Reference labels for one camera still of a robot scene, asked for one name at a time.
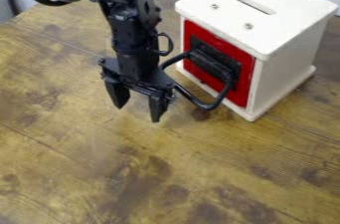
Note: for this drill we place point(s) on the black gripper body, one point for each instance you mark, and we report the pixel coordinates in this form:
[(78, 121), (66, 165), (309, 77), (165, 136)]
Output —
[(135, 66)]

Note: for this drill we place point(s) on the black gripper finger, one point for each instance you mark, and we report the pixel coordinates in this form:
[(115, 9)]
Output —
[(119, 93), (159, 104)]

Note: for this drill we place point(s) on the red wooden drawer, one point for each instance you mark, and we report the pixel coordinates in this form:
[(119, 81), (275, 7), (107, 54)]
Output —
[(238, 96)]

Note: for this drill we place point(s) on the black metal drawer handle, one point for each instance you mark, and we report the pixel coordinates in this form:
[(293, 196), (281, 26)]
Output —
[(213, 64)]

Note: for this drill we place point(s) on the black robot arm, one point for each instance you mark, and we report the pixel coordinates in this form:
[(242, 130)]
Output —
[(145, 8)]

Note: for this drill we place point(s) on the white wooden box cabinet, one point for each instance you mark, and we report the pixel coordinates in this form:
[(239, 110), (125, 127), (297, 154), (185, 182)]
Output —
[(271, 36)]

